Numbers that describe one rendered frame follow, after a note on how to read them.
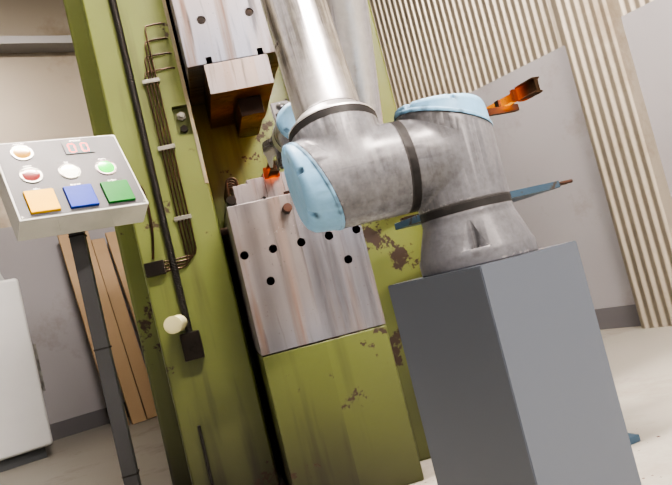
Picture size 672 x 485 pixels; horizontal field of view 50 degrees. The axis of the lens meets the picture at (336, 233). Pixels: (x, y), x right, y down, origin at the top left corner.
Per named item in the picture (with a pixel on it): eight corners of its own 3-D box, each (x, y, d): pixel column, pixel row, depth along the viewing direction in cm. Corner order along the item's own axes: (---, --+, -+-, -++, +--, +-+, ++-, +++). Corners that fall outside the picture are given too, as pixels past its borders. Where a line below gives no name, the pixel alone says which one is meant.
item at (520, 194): (560, 187, 210) (558, 180, 210) (441, 213, 195) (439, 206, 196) (503, 205, 238) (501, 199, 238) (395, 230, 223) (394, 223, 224)
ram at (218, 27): (309, 45, 228) (279, -75, 231) (187, 67, 221) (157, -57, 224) (294, 86, 269) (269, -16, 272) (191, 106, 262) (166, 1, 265)
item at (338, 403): (425, 480, 214) (386, 324, 217) (300, 518, 206) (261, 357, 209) (381, 445, 268) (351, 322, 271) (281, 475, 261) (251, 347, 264)
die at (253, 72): (274, 82, 225) (267, 53, 226) (210, 94, 221) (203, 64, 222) (264, 118, 266) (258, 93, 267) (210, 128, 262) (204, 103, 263)
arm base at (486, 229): (563, 243, 115) (547, 182, 116) (479, 265, 105) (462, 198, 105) (479, 261, 131) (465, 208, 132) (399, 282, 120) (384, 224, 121)
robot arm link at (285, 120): (284, 147, 152) (272, 101, 152) (278, 159, 164) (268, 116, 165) (327, 138, 154) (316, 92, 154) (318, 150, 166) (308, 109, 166)
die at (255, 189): (301, 193, 223) (294, 166, 223) (237, 207, 219) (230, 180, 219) (287, 211, 264) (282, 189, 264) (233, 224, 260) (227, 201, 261)
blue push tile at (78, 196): (100, 203, 192) (90, 182, 196) (71, 206, 188) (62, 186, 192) (98, 207, 193) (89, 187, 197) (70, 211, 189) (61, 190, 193)
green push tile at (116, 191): (136, 198, 198) (126, 178, 202) (109, 201, 194) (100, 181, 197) (135, 202, 200) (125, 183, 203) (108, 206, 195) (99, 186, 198)
